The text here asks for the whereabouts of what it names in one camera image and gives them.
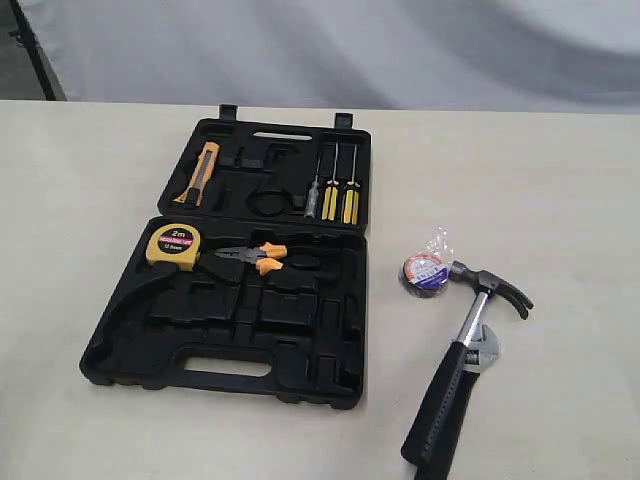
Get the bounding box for yellow black screwdriver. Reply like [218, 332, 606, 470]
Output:
[341, 145, 360, 225]
[321, 143, 339, 221]

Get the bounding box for clear handled tester screwdriver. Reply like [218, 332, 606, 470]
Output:
[304, 153, 322, 218]

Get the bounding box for claw hammer black grip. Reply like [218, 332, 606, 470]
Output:
[401, 261, 534, 479]

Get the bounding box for yellow utility knife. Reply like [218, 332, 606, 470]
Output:
[174, 142, 220, 206]

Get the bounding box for black stand pole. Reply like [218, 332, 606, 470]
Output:
[1, 1, 67, 101]

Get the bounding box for orange handled pliers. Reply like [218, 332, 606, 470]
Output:
[214, 242, 288, 276]

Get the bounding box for yellow black screwdriver right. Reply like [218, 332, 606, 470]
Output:
[341, 145, 360, 225]

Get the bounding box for yellow tape measure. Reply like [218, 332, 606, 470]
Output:
[145, 223, 201, 272]

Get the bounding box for black electrical tape roll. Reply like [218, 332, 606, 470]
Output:
[398, 227, 454, 298]

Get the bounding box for yellow black screwdriver left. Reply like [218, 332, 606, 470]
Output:
[321, 143, 339, 221]

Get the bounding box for black plastic tool case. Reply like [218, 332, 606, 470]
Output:
[79, 105, 371, 410]

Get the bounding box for adjustable wrench black handle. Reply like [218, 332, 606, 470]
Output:
[401, 325, 500, 479]

